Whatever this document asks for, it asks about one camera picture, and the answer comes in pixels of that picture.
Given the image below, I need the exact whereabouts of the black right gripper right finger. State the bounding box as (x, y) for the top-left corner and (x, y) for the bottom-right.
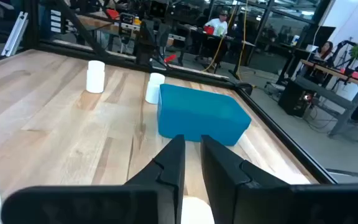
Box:
(200, 134), (358, 224)

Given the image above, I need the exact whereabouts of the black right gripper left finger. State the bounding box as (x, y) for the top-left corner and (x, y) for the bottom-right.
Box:
(0, 134), (186, 224)

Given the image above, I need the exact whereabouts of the blue plastic basket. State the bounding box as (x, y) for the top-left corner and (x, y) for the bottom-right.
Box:
(157, 83), (252, 147)

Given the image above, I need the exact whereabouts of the black computer box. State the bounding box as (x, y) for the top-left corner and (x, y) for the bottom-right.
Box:
(277, 79), (316, 118)

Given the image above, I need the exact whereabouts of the person with cap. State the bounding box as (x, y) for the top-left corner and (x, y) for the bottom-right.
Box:
(203, 9), (229, 38)

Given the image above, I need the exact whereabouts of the wooden top desk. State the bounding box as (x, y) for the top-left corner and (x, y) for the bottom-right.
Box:
(294, 58), (358, 144)

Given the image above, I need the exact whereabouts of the person seated by plant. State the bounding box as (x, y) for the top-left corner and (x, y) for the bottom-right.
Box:
(314, 40), (335, 62)

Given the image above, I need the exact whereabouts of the red tray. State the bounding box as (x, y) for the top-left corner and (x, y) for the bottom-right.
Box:
(340, 68), (358, 80)

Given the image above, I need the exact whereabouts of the black computer monitor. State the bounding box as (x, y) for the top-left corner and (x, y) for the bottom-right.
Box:
(309, 25), (337, 49)

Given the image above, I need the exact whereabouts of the silver aluminium extrusion bar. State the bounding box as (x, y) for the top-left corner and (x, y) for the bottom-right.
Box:
(1, 11), (29, 58)

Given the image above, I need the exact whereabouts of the black table frame rail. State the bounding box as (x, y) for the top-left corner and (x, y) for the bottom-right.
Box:
(26, 42), (239, 90)
(234, 82), (338, 185)

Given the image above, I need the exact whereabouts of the yellow hanging cable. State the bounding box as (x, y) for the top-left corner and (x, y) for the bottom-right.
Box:
(202, 6), (237, 73)
(236, 0), (249, 80)

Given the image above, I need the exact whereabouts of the black frame strut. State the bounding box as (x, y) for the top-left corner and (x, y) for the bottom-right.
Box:
(53, 0), (110, 58)

